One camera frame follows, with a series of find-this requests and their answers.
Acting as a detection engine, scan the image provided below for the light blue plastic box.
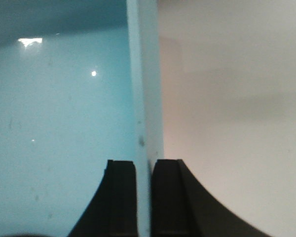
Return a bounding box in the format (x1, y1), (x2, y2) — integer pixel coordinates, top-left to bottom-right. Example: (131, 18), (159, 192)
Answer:
(0, 0), (163, 237)

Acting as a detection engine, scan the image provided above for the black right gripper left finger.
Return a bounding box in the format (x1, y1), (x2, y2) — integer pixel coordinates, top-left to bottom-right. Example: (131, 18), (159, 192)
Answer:
(68, 160), (138, 237)

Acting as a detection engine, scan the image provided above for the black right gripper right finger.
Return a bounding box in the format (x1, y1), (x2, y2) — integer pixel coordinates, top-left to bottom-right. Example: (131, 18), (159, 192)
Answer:
(151, 159), (267, 237)

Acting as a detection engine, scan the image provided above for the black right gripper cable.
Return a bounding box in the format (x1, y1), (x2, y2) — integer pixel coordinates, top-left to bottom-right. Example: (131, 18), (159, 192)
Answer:
(0, 232), (50, 237)

